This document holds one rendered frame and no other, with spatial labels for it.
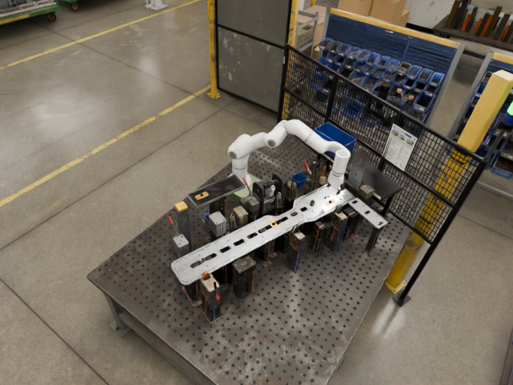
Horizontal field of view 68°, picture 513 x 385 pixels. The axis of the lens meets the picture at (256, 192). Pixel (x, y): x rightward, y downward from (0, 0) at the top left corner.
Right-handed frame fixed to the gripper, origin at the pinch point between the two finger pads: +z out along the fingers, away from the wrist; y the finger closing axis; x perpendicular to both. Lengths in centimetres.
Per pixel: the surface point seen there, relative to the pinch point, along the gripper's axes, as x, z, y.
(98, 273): -153, 42, -53
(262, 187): -45, -6, -23
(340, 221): -8.3, 10.4, 17.9
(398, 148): 54, -17, 5
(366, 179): 36.9, 9.5, -0.9
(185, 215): -95, 2, -35
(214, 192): -72, -4, -38
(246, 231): -65, 12, -10
